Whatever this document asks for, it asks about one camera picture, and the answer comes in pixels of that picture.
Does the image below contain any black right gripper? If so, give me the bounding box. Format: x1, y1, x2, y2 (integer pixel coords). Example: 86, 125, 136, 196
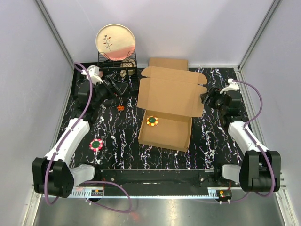
200, 86, 227, 114

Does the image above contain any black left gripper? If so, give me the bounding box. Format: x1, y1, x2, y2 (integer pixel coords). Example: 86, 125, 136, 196
92, 75, 128, 109

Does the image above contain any orange flower coaster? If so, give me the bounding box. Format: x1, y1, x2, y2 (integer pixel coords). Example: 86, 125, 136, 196
146, 116, 158, 127

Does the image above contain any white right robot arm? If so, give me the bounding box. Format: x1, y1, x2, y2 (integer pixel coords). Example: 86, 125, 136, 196
200, 87, 281, 196

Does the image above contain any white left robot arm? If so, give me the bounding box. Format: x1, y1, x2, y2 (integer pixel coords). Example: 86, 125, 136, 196
32, 74, 128, 198

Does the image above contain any closed brown cardboard box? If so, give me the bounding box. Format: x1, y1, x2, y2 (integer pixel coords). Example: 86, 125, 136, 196
148, 57, 189, 71

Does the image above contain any small orange flower toy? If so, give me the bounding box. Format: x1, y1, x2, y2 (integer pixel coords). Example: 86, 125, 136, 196
117, 105, 125, 112

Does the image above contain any beige cup in rack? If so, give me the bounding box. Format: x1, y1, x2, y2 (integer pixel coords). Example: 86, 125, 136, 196
120, 59, 136, 78

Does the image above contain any beige and pink plate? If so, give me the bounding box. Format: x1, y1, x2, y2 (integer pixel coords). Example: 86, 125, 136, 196
95, 24, 136, 61

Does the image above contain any pink flower coaster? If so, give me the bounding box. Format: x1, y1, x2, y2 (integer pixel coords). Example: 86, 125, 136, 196
89, 139, 103, 152

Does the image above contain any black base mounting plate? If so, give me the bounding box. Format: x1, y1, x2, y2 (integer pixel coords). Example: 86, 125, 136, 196
94, 169, 226, 189

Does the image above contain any black wire plate rack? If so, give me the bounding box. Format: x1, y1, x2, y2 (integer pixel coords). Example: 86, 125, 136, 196
97, 50, 137, 72

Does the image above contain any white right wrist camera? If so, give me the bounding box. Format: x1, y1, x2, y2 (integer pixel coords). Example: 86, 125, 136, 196
220, 79, 238, 94

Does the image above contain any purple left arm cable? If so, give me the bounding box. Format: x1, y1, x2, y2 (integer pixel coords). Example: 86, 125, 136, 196
44, 62, 133, 213

